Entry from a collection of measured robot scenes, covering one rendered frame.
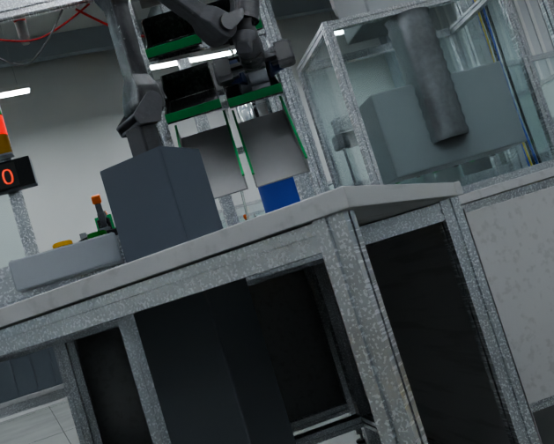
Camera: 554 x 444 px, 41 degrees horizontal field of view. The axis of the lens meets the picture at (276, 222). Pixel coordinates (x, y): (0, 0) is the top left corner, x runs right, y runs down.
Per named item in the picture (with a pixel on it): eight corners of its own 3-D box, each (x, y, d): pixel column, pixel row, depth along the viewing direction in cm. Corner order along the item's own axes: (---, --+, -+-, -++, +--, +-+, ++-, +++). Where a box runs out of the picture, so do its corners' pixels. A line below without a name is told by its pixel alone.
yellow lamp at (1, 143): (11, 151, 181) (5, 132, 181) (-10, 156, 180) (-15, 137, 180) (15, 155, 186) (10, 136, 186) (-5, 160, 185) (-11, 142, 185)
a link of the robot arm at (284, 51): (291, 46, 163) (285, 22, 165) (210, 70, 164) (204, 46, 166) (296, 64, 171) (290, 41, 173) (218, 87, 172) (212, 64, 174)
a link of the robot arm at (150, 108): (137, 125, 137) (128, 92, 137) (117, 141, 144) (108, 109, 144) (168, 121, 141) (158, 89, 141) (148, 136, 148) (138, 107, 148)
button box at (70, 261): (122, 260, 148) (114, 230, 148) (15, 291, 144) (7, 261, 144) (123, 262, 155) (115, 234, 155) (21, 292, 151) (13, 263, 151)
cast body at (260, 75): (272, 93, 175) (264, 64, 172) (254, 99, 175) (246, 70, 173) (271, 86, 183) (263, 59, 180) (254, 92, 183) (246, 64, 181)
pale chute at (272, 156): (311, 171, 171) (306, 156, 168) (255, 188, 171) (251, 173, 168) (284, 110, 193) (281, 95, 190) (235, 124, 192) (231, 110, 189)
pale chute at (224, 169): (248, 188, 168) (244, 173, 165) (193, 206, 168) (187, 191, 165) (229, 124, 190) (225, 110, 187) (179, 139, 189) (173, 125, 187)
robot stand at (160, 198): (191, 253, 130) (158, 145, 132) (129, 275, 136) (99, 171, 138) (229, 246, 143) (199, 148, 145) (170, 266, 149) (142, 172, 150)
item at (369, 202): (350, 207, 94) (343, 185, 94) (-114, 366, 131) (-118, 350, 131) (457, 195, 157) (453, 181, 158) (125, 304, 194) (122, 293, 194)
